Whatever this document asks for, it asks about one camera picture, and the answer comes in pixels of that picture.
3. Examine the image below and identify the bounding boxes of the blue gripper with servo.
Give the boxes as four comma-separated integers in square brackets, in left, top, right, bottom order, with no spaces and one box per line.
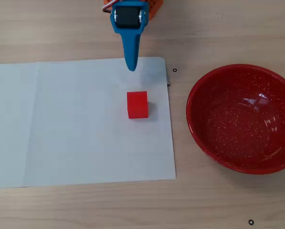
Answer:
[110,0,149,72]

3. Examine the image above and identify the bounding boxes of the white red servo cable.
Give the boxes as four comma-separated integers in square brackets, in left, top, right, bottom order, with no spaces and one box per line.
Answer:
[102,0,115,15]

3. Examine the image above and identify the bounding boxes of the red cube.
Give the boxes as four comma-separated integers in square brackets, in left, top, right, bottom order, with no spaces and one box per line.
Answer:
[127,91,149,120]

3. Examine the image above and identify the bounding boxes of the white paper sheet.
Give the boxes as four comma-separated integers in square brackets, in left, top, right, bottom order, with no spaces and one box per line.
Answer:
[0,56,177,190]

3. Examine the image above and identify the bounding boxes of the red speckled bowl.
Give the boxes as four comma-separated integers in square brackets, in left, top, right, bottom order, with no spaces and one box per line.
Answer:
[186,63,285,175]

